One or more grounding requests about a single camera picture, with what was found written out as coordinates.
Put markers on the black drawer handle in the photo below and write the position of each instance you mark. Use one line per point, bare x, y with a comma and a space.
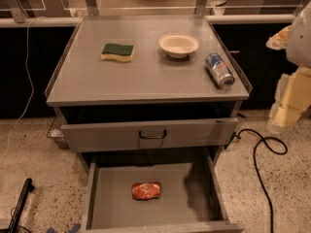
146, 135

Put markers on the blue silver soda can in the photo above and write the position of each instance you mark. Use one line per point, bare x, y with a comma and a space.
219, 71

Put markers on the white bowl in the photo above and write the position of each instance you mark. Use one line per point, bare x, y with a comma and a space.
178, 45

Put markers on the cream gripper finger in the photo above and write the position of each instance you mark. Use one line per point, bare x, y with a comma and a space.
292, 99
279, 40

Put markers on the green yellow sponge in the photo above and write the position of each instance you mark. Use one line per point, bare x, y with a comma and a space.
117, 52

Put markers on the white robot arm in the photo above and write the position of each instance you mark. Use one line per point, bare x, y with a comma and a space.
298, 50

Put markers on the black bar on floor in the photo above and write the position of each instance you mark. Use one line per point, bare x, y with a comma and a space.
27, 187

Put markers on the grey top drawer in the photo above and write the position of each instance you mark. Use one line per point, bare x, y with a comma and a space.
92, 137

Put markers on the wire basket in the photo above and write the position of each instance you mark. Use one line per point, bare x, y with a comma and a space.
56, 135

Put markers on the red coke can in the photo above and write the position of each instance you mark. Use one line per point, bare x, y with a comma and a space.
146, 191

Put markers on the grey drawer cabinet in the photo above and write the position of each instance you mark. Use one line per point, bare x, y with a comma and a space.
153, 86

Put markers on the open grey middle drawer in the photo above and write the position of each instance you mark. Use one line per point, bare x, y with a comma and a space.
190, 200

